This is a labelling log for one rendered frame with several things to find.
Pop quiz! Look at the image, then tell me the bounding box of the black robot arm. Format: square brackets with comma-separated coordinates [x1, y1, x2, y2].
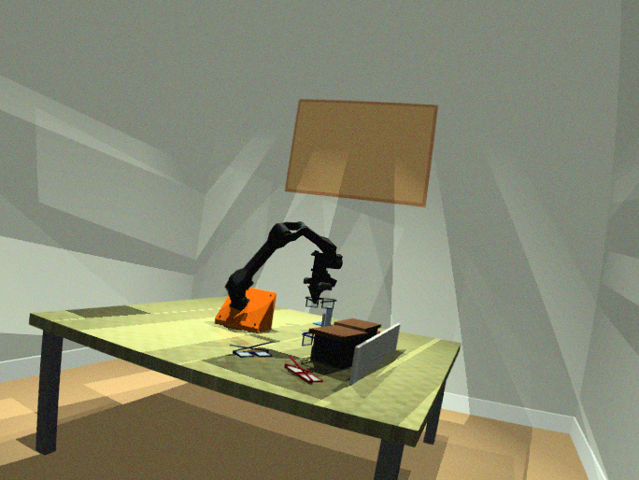
[224, 221, 343, 311]

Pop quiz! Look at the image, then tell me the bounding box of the grey flat panel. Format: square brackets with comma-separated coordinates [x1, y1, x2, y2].
[349, 323, 401, 385]

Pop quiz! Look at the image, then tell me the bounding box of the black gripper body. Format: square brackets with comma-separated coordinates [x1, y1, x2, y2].
[304, 266, 333, 290]

